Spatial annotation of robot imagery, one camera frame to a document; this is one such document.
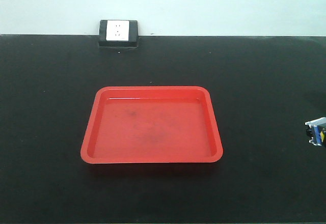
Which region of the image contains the black and white power outlet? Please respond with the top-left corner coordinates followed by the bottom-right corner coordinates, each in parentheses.
top-left (98, 20), bottom-right (139, 48)

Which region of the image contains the red plastic tray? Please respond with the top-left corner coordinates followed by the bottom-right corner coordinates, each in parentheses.
top-left (80, 86), bottom-right (224, 164)

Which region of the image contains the yellow mushroom push button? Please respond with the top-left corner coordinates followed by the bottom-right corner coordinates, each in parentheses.
top-left (305, 117), bottom-right (325, 147)

